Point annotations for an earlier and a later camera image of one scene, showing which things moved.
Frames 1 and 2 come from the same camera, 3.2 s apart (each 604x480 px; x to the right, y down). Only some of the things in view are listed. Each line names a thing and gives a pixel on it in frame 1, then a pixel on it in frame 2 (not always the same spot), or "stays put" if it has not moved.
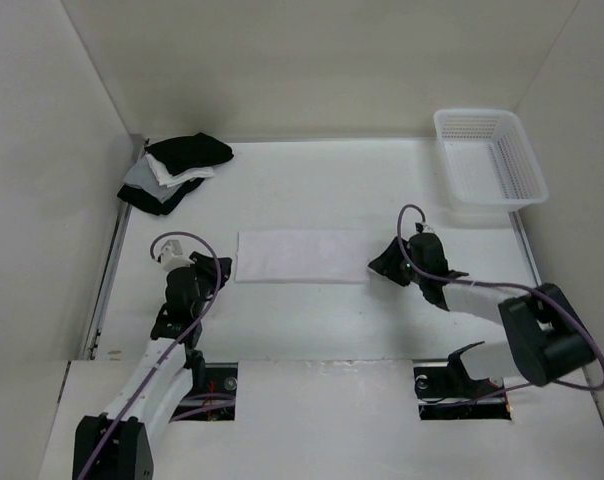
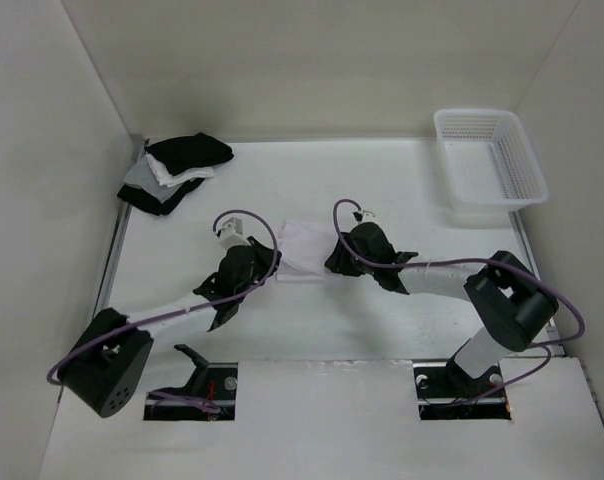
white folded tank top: [170, 180] stays put
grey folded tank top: [142, 175] stays put
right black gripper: [388, 268] -> [337, 263]
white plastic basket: [491, 162] stays put
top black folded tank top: [189, 152] stays put
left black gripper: [205, 266] -> [264, 256]
